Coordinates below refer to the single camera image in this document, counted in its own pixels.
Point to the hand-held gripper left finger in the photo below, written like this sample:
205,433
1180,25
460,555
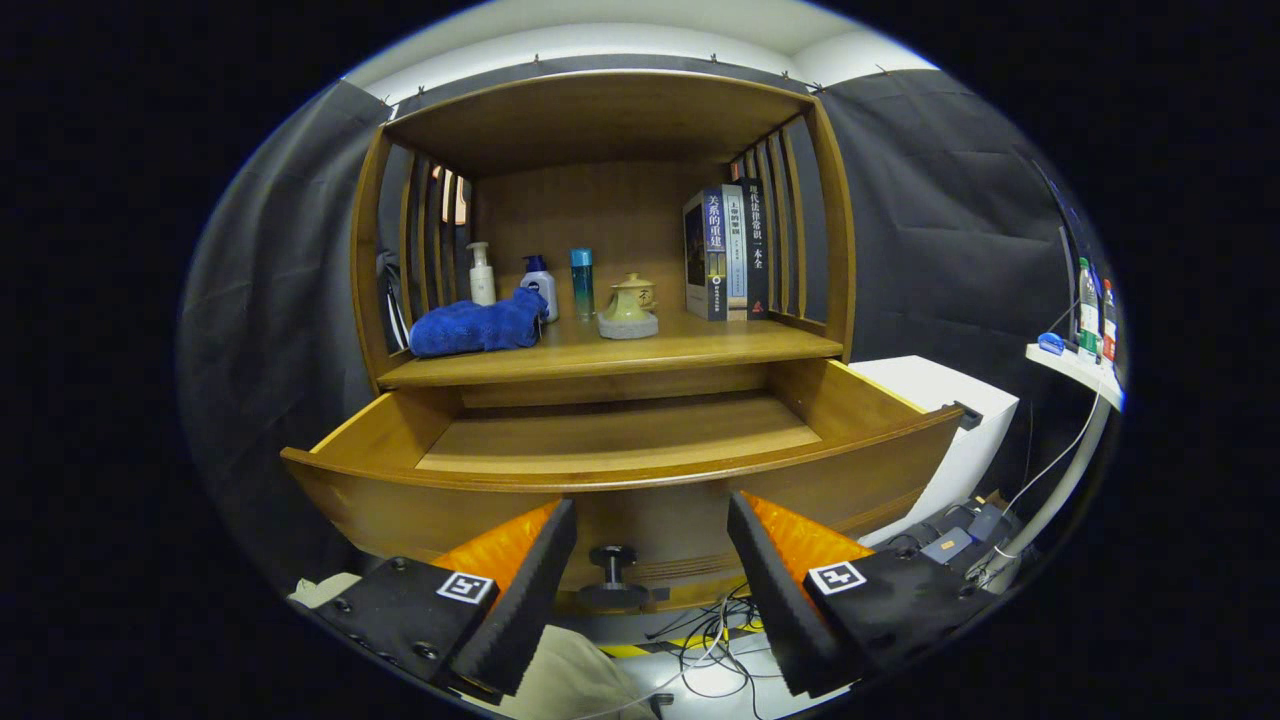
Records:
525,590

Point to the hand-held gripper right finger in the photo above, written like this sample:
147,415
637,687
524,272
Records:
775,590

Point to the black drawer knob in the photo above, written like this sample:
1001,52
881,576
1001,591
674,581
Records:
612,580

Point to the wooden drawer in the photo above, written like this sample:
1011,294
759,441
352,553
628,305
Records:
600,440

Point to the wooden cabinet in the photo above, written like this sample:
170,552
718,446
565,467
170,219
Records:
600,115

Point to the person's beige trouser leg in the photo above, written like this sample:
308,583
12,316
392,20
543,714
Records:
570,680

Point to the black power adapter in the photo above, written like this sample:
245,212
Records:
947,546

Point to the blue towel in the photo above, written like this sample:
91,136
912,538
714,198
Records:
470,328

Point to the white lotion bottle blue cap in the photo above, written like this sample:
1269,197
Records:
541,285

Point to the teal bottle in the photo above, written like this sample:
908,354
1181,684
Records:
582,285

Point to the white pump bottle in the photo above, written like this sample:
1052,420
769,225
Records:
482,280

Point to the lidded tea bowl with saucer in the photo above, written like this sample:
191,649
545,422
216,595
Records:
637,283

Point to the white book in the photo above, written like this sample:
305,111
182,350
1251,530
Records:
736,250

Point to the small blue object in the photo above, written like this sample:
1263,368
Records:
1051,344

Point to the black backdrop cloth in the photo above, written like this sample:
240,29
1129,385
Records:
940,250

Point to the green label bottle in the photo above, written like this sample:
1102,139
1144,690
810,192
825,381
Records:
1088,310

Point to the red label bottle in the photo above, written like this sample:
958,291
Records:
1109,320

